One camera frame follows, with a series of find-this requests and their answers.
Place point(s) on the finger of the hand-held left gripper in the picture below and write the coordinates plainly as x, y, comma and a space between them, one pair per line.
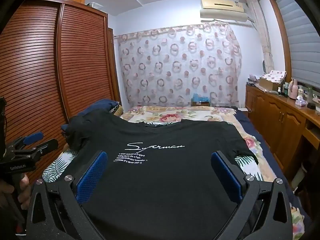
33, 137
47, 145

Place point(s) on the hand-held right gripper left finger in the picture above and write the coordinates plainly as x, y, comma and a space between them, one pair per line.
91, 177

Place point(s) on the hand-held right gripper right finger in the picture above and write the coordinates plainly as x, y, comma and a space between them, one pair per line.
226, 177

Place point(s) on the black printed t-shirt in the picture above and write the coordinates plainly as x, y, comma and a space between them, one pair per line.
155, 180

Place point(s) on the person's left hand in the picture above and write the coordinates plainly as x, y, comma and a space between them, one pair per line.
25, 192

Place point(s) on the navy bed sheet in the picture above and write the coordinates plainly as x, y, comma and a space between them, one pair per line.
260, 135

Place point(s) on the navy pillow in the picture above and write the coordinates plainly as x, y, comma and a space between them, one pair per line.
100, 105

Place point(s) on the brown louvred wooden wardrobe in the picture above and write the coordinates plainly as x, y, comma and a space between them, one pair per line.
37, 67

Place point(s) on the wooden sideboard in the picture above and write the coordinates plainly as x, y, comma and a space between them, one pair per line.
277, 120

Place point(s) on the floral blanket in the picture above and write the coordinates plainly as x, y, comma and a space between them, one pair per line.
170, 116

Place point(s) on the blue plastic item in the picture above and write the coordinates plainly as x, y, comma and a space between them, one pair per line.
200, 97

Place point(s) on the open cardboard box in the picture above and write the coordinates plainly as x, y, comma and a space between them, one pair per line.
268, 85

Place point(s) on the tissue box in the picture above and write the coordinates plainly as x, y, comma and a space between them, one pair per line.
300, 102

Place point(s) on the dark green bottle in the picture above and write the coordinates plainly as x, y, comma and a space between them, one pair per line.
286, 90

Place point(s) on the pink bottle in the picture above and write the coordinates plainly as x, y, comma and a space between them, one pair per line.
293, 90

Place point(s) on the small round mirror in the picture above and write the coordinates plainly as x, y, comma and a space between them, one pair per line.
264, 66

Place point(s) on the circle patterned sheer curtain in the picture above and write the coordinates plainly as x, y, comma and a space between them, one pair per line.
180, 65

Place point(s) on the clear plastic storage box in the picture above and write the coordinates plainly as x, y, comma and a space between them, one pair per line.
95, 5

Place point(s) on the beige tied window curtain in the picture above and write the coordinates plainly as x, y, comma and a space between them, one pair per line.
261, 30

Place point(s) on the grey window blind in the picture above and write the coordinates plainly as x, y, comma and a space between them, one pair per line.
300, 42

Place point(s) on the beige wall air conditioner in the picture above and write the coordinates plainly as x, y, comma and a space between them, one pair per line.
222, 10

